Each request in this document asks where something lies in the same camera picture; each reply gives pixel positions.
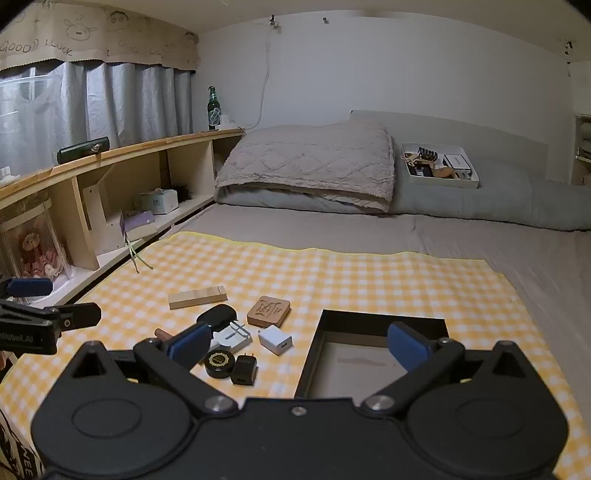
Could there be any wooden bedside shelf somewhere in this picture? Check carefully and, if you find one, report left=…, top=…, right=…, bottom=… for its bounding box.
left=0, top=128, right=246, bottom=296

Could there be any black oval case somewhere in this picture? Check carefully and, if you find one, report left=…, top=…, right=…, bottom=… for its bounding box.
left=197, top=304, right=238, bottom=332

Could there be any white wall cable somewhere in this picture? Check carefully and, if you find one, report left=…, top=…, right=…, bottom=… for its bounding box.
left=240, top=28, right=274, bottom=131

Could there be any carved wooden tile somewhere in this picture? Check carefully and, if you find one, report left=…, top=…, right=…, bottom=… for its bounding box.
left=246, top=296, right=291, bottom=329

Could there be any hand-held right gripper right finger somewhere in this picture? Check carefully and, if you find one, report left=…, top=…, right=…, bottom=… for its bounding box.
left=359, top=322, right=542, bottom=418

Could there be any grey bed headboard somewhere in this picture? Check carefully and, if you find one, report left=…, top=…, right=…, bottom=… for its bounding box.
left=349, top=110, right=550, bottom=182

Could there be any green plant stem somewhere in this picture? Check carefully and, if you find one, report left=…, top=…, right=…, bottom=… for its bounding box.
left=124, top=231, right=154, bottom=274

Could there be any light grey plastic holder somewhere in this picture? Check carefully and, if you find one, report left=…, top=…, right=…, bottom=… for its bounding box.
left=209, top=320, right=253, bottom=352

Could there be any white tissue box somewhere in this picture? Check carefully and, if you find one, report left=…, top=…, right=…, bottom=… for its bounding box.
left=134, top=188, right=180, bottom=216

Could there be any white charger cube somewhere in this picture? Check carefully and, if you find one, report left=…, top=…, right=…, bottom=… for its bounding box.
left=257, top=325, right=294, bottom=357

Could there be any yellow checked mat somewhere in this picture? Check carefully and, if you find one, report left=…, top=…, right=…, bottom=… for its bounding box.
left=0, top=231, right=585, bottom=480

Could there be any grey curtain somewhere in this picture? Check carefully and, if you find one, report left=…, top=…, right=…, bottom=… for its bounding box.
left=0, top=59, right=195, bottom=163

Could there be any dark green glasses case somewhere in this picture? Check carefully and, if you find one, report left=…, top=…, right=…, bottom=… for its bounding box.
left=56, top=136, right=111, bottom=165

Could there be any doll in clear case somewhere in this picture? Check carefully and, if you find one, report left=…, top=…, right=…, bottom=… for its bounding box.
left=0, top=198, right=75, bottom=283

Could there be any green beer bottle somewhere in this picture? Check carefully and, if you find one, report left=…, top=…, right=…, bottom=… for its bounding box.
left=206, top=86, right=221, bottom=131

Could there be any pale wooden board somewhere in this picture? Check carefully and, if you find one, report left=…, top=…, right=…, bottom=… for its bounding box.
left=83, top=185, right=126, bottom=257

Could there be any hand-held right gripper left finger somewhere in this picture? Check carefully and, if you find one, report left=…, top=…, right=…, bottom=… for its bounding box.
left=60, top=322, right=242, bottom=418

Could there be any black cardboard box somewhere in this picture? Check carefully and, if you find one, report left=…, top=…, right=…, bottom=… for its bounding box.
left=294, top=309, right=451, bottom=401

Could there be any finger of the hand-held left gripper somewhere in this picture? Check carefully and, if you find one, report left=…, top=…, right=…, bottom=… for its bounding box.
left=0, top=277, right=54, bottom=300
left=0, top=299, right=103, bottom=331

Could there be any white tray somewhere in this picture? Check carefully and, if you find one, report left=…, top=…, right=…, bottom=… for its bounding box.
left=401, top=142, right=481, bottom=189

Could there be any purple box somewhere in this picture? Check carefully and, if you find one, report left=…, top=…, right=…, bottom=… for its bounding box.
left=120, top=210, right=158, bottom=241

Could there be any black round tin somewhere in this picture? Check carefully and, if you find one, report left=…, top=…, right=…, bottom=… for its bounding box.
left=204, top=349, right=236, bottom=380

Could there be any pale wooden block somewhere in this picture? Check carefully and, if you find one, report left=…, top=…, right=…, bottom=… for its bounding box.
left=168, top=285, right=228, bottom=310

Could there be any beige printed valance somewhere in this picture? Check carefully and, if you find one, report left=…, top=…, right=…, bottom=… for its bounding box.
left=0, top=0, right=201, bottom=73

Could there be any black charger plug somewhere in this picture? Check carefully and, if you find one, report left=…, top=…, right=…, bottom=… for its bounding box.
left=229, top=353, right=258, bottom=387

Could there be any dark printed cloth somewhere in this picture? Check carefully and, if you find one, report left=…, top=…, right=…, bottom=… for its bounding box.
left=0, top=406, right=47, bottom=480

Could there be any beige quilted pillow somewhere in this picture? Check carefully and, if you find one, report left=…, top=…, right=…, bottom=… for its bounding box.
left=214, top=122, right=398, bottom=214

